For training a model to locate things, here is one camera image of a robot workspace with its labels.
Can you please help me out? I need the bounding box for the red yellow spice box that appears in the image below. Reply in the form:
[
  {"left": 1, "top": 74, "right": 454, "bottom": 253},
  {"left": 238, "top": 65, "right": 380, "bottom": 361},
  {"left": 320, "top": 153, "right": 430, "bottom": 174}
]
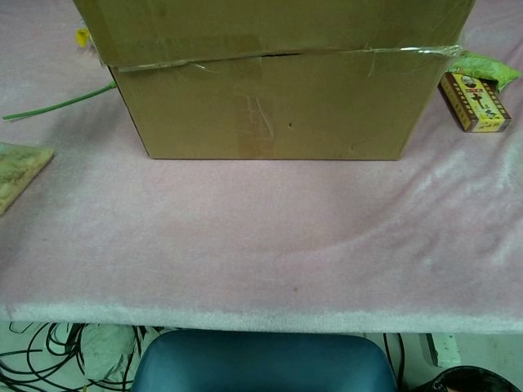
[{"left": 437, "top": 71, "right": 512, "bottom": 134}]

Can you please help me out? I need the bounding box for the pink table cloth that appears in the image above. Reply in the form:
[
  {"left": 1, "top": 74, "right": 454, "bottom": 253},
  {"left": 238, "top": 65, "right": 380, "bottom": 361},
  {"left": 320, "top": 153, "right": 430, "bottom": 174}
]
[{"left": 0, "top": 0, "right": 523, "bottom": 335}]

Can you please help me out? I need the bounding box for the white table leg foot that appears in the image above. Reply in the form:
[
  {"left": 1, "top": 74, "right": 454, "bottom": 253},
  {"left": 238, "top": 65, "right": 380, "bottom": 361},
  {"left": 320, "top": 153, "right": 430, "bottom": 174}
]
[{"left": 424, "top": 332, "right": 461, "bottom": 368}]

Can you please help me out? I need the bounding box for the black floor cable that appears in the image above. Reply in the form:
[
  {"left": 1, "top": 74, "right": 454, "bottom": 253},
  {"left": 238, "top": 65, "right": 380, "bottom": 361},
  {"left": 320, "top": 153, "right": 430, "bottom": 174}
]
[
  {"left": 0, "top": 321, "right": 144, "bottom": 392},
  {"left": 382, "top": 332, "right": 406, "bottom": 379}
]

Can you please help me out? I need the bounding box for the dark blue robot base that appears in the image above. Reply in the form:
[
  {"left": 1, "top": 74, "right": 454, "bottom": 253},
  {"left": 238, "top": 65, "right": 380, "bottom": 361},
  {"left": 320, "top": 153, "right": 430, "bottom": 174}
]
[{"left": 131, "top": 329, "right": 398, "bottom": 392}]

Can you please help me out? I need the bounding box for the beige clear snack packet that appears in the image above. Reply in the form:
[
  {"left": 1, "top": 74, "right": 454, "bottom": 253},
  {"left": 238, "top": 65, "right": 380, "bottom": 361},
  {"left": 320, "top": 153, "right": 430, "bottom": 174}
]
[{"left": 0, "top": 141, "right": 55, "bottom": 216}]

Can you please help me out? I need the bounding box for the brown cardboard box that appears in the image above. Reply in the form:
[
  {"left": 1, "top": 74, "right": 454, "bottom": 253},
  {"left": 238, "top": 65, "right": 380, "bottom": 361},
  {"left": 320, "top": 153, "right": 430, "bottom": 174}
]
[{"left": 72, "top": 0, "right": 477, "bottom": 161}]

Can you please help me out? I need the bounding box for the light green snack packet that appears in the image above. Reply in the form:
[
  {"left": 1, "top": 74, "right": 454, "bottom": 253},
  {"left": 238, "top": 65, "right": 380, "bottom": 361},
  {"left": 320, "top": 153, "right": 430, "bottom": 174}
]
[{"left": 447, "top": 51, "right": 523, "bottom": 93}]

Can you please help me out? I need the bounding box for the green plastic strap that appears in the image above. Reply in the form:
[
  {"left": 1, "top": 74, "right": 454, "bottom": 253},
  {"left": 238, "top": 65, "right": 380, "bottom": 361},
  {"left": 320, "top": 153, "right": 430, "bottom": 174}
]
[{"left": 2, "top": 80, "right": 118, "bottom": 121}]

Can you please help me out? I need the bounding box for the white crumpled plastic bag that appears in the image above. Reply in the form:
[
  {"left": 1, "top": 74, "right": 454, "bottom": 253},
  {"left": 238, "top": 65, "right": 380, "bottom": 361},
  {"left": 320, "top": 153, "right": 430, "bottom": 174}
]
[{"left": 79, "top": 324, "right": 142, "bottom": 383}]

